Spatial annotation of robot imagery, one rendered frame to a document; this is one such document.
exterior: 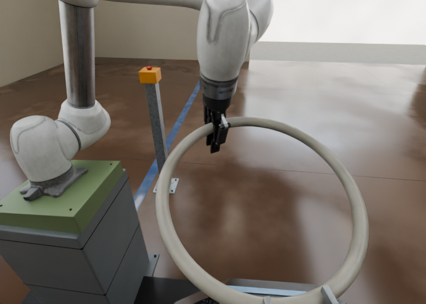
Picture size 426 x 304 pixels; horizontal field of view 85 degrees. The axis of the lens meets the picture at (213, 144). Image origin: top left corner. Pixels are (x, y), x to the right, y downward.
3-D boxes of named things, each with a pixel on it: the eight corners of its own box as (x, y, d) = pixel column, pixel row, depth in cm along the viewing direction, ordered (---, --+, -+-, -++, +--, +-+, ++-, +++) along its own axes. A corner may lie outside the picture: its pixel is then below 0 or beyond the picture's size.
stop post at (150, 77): (179, 179, 228) (167, 65, 169) (174, 193, 211) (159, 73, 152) (158, 178, 229) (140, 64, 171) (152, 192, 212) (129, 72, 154)
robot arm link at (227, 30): (231, 90, 49) (253, 59, 57) (243, 11, 37) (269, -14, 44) (187, 73, 52) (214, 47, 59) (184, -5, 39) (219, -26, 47)
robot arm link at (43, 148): (17, 178, 90) (-13, 126, 80) (59, 154, 105) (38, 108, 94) (45, 186, 85) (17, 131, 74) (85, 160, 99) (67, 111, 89)
